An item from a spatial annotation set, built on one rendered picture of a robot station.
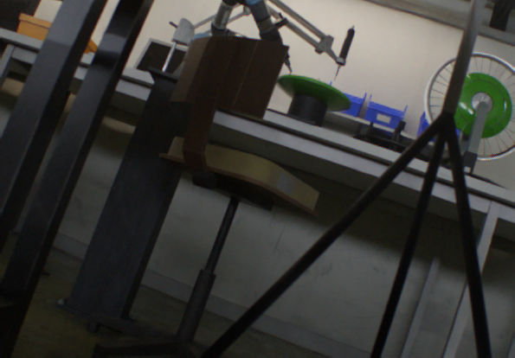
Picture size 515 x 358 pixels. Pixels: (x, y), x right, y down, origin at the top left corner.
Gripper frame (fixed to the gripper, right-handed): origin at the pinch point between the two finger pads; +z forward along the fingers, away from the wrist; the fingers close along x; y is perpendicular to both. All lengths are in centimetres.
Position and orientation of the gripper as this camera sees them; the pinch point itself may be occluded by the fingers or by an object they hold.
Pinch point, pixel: (291, 72)
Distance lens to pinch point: 209.4
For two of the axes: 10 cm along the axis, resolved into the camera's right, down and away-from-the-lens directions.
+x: 6.1, 0.9, -7.9
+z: 3.9, 8.3, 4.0
